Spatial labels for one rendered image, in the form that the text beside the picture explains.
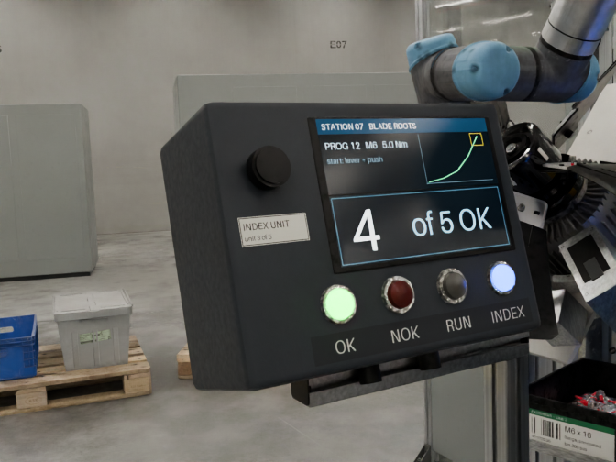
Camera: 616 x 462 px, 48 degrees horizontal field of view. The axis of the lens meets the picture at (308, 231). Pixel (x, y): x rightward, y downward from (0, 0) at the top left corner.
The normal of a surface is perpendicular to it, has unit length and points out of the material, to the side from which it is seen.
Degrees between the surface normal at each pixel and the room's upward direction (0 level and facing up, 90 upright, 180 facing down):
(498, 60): 94
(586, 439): 90
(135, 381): 90
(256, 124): 75
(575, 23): 115
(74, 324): 96
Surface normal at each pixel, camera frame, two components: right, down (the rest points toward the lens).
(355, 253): 0.47, -0.19
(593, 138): -0.69, -0.58
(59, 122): 0.22, 0.09
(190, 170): -0.87, 0.08
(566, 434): -0.72, 0.10
